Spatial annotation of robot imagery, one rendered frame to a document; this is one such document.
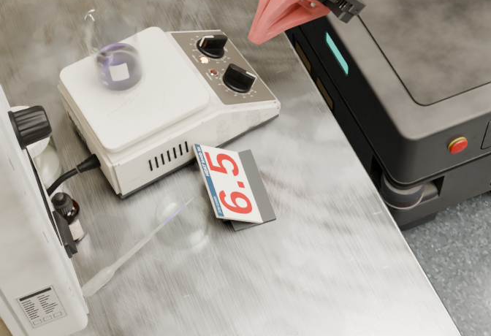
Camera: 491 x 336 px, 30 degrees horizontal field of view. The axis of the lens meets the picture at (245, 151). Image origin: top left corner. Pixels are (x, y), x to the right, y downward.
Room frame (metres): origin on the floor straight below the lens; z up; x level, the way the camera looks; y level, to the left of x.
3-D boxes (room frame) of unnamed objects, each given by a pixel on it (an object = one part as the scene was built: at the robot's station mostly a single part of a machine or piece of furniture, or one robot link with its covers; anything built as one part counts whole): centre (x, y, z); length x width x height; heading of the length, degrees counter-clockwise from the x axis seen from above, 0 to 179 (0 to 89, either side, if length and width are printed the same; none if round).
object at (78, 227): (0.47, 0.18, 0.78); 0.03 x 0.03 x 0.07
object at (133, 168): (0.59, 0.08, 0.79); 0.22 x 0.13 x 0.08; 118
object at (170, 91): (0.58, 0.11, 0.83); 0.12 x 0.12 x 0.01; 28
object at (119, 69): (0.60, 0.12, 0.87); 0.06 x 0.05 x 0.08; 38
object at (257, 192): (0.50, 0.01, 0.77); 0.09 x 0.06 x 0.04; 13
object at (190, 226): (0.46, 0.07, 0.76); 0.06 x 0.06 x 0.02
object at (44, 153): (0.54, 0.23, 0.79); 0.06 x 0.06 x 0.08
